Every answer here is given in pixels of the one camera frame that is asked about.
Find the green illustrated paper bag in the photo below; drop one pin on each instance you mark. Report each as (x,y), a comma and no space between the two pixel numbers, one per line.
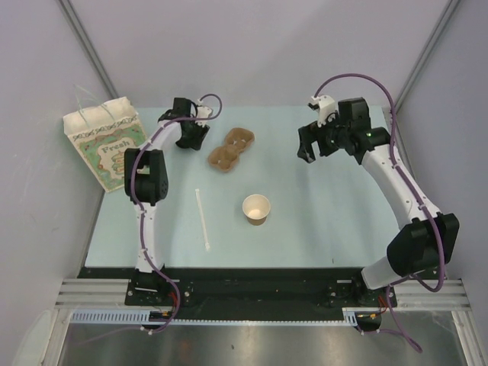
(101,134)

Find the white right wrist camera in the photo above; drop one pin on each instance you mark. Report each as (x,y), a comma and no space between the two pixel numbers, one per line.
(325,106)

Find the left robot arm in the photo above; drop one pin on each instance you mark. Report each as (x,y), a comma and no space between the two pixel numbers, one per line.
(146,181)

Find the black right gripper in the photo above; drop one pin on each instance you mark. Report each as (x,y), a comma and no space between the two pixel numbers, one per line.
(310,133)

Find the aluminium frame post right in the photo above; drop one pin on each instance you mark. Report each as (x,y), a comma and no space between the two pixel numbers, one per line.
(441,25)

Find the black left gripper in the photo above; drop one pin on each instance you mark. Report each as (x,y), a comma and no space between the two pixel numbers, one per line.
(196,143)

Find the aluminium frame post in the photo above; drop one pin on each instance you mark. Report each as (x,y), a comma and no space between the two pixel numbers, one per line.
(441,25)
(75,23)

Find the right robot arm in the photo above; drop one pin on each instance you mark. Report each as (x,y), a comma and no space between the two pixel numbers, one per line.
(427,236)

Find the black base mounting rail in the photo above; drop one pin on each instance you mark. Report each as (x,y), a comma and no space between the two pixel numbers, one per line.
(269,295)

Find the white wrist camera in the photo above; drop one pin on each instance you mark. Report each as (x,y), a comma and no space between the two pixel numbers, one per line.
(204,113)
(325,106)

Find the brown paper coffee cup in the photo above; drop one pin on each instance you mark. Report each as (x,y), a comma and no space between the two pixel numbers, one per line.
(256,208)

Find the brown cardboard cup carrier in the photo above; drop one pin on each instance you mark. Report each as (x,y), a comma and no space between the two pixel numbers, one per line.
(224,158)

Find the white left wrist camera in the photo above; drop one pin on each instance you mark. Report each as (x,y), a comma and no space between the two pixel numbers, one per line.
(204,113)

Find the aluminium frame post left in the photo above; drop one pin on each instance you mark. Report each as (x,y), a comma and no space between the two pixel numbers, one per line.
(75,23)

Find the white paper-wrapped straw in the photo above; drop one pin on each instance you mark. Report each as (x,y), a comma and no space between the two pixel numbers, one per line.
(202,218)

